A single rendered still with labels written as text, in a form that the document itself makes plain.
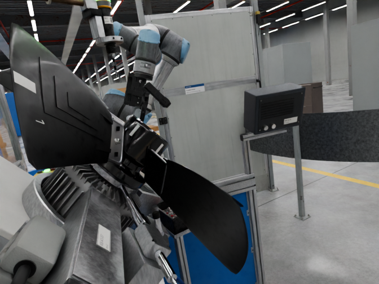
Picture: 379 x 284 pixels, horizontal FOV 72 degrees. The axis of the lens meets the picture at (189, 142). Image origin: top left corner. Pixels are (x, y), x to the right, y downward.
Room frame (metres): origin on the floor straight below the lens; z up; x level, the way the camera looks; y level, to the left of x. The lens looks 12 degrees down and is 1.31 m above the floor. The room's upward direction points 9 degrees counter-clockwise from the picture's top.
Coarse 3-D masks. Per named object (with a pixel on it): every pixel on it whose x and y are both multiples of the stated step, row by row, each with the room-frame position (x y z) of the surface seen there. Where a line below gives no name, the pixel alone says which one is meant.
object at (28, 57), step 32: (32, 64) 0.38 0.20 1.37; (64, 64) 0.46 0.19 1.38; (32, 96) 0.34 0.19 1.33; (64, 96) 0.41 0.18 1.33; (32, 128) 0.31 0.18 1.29; (64, 128) 0.38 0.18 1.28; (96, 128) 0.47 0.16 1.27; (32, 160) 0.29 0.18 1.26; (64, 160) 0.36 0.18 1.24; (96, 160) 0.46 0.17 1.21
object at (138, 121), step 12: (132, 120) 0.60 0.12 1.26; (144, 132) 0.58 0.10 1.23; (132, 144) 0.57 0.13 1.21; (144, 144) 0.58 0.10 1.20; (156, 144) 0.59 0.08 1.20; (168, 144) 0.62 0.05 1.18; (132, 156) 0.57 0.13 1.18; (144, 156) 0.58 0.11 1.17; (108, 168) 0.55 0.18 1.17; (120, 168) 0.55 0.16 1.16; (132, 168) 0.59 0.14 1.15; (132, 180) 0.56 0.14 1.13
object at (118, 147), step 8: (112, 120) 0.55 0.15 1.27; (112, 128) 0.54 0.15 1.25; (120, 128) 0.58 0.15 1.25; (112, 136) 0.54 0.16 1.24; (120, 136) 0.57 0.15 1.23; (112, 144) 0.53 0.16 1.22; (120, 144) 0.56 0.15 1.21; (112, 152) 0.53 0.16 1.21; (120, 152) 0.56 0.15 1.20; (112, 160) 0.52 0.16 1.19; (120, 160) 0.55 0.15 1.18
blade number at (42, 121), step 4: (32, 112) 0.33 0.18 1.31; (32, 116) 0.32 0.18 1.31; (36, 116) 0.33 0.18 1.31; (40, 116) 0.34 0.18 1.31; (36, 120) 0.33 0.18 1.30; (40, 120) 0.34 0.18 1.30; (44, 120) 0.34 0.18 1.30; (36, 124) 0.33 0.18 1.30; (40, 124) 0.33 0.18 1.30; (44, 124) 0.34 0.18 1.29; (44, 128) 0.34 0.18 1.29
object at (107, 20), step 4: (100, 8) 0.70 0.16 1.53; (104, 8) 0.71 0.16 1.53; (108, 8) 0.71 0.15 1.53; (104, 12) 0.71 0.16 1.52; (108, 12) 0.71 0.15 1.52; (104, 16) 0.70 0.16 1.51; (108, 16) 0.71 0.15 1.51; (104, 20) 0.70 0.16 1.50; (108, 20) 0.71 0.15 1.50; (112, 20) 0.72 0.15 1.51; (104, 24) 0.70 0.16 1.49; (108, 24) 0.71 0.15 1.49; (112, 24) 0.72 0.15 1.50; (104, 28) 0.71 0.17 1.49; (108, 28) 0.71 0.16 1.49; (112, 28) 0.72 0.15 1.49; (104, 32) 0.71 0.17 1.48; (108, 32) 0.71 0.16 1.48; (112, 32) 0.71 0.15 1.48; (104, 44) 0.71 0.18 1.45; (108, 44) 0.71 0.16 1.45; (112, 44) 0.71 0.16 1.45; (108, 48) 0.71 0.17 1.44; (112, 48) 0.71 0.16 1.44; (108, 52) 0.71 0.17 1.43; (112, 52) 0.71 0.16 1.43
